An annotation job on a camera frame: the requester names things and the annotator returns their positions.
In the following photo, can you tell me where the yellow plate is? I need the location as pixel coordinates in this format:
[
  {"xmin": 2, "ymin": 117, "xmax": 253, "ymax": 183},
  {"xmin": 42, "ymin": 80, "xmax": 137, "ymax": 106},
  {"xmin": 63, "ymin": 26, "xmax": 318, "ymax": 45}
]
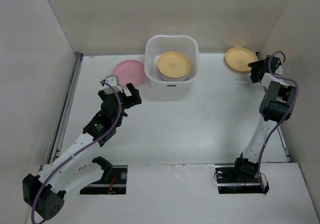
[
  {"xmin": 225, "ymin": 47, "xmax": 258, "ymax": 74},
  {"xmin": 156, "ymin": 51, "xmax": 192, "ymax": 79}
]

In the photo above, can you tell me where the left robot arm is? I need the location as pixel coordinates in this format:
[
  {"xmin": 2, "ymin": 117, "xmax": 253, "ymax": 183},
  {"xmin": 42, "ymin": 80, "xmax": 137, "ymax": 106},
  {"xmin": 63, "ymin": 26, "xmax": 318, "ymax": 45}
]
[{"xmin": 22, "ymin": 80, "xmax": 142, "ymax": 224}]

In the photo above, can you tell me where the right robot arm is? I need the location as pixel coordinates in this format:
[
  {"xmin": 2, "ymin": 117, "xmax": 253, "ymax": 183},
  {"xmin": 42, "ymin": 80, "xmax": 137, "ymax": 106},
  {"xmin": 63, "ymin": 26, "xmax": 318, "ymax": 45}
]
[{"xmin": 231, "ymin": 51, "xmax": 299, "ymax": 182}]

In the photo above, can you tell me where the white plastic bin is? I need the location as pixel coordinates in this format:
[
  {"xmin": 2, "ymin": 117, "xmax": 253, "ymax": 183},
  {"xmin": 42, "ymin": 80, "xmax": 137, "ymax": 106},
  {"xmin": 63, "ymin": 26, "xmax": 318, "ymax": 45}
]
[{"xmin": 144, "ymin": 35, "xmax": 200, "ymax": 95}]

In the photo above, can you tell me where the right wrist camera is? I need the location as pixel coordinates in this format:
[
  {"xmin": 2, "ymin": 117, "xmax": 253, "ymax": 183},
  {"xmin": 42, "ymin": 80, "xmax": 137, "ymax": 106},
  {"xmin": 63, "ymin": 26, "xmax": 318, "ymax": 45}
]
[{"xmin": 274, "ymin": 65, "xmax": 284, "ymax": 77}]

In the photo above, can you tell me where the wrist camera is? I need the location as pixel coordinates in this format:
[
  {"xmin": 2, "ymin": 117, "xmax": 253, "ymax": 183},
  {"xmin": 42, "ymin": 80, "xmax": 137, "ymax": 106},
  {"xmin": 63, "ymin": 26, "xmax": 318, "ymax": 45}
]
[
  {"xmin": 100, "ymin": 74, "xmax": 124, "ymax": 95},
  {"xmin": 274, "ymin": 65, "xmax": 284, "ymax": 77}
]

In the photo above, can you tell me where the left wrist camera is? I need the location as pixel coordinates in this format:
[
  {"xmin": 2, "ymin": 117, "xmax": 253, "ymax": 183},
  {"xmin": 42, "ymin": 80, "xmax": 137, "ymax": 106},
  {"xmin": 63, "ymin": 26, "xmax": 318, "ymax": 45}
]
[{"xmin": 100, "ymin": 74, "xmax": 124, "ymax": 95}]

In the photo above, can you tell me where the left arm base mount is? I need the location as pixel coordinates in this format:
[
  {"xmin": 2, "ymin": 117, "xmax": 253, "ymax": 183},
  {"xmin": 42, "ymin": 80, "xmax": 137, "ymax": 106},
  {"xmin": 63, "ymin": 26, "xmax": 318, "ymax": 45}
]
[{"xmin": 79, "ymin": 156, "xmax": 128, "ymax": 195}]

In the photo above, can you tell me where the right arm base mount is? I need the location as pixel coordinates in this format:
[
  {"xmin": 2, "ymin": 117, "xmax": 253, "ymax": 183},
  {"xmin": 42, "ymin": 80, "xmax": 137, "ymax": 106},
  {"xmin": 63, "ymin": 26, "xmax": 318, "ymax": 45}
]
[{"xmin": 213, "ymin": 166, "xmax": 270, "ymax": 195}]

